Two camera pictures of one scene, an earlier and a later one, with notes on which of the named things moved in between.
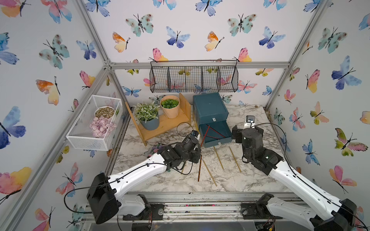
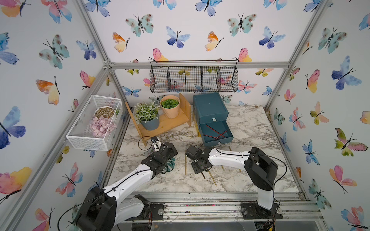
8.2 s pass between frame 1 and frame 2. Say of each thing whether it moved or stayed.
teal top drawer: stayed
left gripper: moved
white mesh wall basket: stayed
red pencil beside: moved
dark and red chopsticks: stayed
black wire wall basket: stayed
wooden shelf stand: stayed
